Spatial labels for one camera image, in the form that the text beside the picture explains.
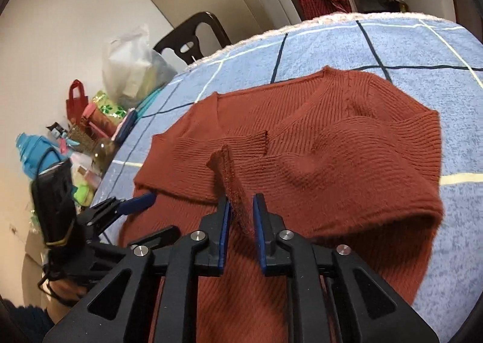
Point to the white plastic bag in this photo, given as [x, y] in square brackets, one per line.
[124, 63]

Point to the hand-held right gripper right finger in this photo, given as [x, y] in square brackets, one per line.
[259, 231]

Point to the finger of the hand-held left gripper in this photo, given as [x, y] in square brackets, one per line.
[162, 235]
[139, 202]

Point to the red tote bag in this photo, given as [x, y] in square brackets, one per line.
[75, 105]

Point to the pink case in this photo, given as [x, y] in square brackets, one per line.
[100, 120]

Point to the dark wooden chair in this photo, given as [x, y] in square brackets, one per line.
[168, 41]

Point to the glass jar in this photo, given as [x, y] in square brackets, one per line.
[103, 154]

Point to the green toy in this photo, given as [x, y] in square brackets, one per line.
[83, 192]

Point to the green floral box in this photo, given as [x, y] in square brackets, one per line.
[107, 105]

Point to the person's left forearm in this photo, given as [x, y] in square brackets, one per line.
[70, 294]

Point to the rust knitted sweater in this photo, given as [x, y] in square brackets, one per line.
[339, 146]

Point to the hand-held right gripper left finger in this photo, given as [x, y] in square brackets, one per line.
[225, 224]

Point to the blue water bottle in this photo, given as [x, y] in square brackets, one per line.
[32, 154]

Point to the blue checked blanket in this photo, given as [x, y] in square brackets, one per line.
[320, 48]

